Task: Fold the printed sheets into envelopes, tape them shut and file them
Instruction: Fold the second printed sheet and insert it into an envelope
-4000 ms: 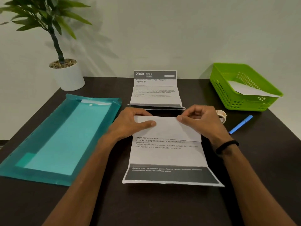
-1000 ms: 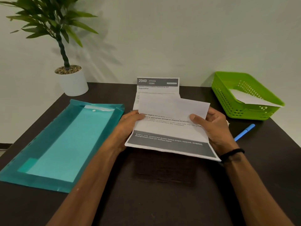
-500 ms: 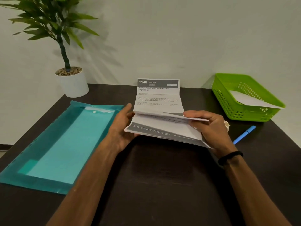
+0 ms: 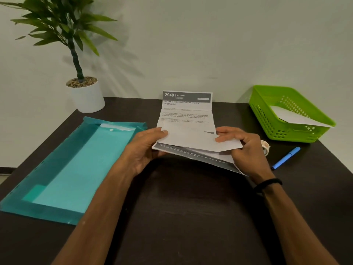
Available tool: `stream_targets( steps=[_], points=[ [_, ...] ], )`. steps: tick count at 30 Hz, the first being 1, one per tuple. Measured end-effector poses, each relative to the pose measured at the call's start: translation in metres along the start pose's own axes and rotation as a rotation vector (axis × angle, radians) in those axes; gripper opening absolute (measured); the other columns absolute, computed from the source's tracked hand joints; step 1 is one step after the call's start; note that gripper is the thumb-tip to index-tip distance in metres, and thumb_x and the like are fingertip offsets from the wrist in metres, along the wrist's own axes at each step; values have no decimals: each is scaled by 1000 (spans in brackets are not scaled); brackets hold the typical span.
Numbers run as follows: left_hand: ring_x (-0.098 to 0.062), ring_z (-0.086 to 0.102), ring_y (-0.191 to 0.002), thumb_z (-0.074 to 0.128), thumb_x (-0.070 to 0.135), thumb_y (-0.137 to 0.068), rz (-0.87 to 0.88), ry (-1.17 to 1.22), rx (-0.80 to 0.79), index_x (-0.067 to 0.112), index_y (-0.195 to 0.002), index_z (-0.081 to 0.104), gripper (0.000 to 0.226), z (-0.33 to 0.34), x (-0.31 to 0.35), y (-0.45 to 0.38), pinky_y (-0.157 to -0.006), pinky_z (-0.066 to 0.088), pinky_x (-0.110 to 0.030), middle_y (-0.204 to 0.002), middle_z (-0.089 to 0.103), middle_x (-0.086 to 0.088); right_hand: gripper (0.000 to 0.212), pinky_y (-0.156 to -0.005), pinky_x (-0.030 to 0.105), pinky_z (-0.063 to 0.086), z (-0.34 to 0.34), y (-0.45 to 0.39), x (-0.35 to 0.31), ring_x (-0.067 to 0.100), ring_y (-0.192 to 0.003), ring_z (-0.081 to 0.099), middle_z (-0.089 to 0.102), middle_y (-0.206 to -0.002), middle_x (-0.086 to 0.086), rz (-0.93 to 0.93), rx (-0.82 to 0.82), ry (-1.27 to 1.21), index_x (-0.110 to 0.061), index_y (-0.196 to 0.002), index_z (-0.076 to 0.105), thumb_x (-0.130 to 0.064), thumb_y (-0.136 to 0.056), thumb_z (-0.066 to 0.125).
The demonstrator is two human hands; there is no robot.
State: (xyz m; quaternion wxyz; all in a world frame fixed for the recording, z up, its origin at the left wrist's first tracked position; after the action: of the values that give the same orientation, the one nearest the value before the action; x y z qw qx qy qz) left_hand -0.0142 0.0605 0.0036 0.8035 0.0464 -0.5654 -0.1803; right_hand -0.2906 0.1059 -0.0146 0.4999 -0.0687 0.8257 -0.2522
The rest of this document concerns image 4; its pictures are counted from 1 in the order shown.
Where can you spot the green potted plant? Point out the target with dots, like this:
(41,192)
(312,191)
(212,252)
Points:
(63,22)

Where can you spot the blue pen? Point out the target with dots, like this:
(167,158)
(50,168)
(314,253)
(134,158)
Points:
(286,158)

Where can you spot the person's right hand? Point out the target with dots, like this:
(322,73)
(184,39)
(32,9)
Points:
(252,157)

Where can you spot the person's left forearm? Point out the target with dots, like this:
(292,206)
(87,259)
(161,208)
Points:
(102,218)

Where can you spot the person's left hand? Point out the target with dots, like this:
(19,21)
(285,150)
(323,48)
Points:
(138,151)

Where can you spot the white envelope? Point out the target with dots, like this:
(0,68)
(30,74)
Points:
(295,117)
(190,139)

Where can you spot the black wristband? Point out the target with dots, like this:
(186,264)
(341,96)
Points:
(267,184)

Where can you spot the clear tape roll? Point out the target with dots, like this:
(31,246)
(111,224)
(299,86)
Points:
(266,147)

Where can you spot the white plant pot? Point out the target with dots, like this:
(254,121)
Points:
(87,97)

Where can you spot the person's left thumb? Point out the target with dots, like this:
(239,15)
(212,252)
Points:
(157,133)

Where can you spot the person's right forearm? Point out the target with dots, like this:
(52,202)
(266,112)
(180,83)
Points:
(292,226)

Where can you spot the printed paper sheet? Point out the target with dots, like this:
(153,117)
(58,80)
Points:
(187,113)

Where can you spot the green plastic basket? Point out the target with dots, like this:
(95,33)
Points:
(264,113)

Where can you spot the person's right thumb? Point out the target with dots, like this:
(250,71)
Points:
(227,139)

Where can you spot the teal plastic document folder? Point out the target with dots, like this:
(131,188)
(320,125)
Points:
(69,173)

